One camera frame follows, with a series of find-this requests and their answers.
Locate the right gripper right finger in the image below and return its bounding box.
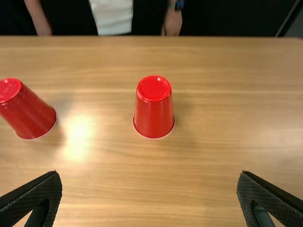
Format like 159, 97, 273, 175
236, 170, 303, 227

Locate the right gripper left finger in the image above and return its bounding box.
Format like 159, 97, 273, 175
0, 170, 63, 227

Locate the red cup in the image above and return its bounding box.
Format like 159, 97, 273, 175
132, 75, 176, 140
0, 77, 58, 140

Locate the person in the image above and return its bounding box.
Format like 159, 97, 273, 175
23, 0, 185, 37

